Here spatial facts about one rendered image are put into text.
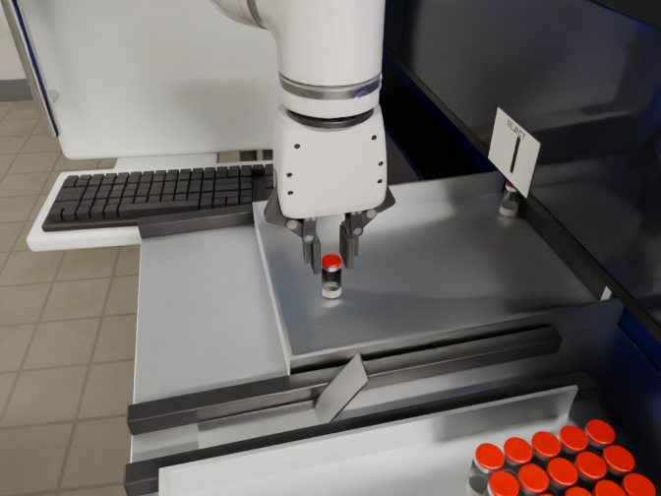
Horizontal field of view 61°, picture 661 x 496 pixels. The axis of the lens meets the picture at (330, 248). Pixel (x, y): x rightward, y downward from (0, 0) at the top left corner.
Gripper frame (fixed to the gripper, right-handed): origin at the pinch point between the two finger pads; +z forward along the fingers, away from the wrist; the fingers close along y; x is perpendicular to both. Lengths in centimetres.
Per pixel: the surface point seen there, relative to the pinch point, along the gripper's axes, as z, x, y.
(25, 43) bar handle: -9, -47, 34
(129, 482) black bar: 4.5, 18.6, 19.9
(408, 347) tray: 4.3, 11.0, -4.8
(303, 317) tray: 6.3, 2.8, 3.6
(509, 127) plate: -9.6, -3.2, -19.5
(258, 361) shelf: 6.5, 7.4, 8.9
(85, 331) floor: 94, -95, 57
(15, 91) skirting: 88, -294, 112
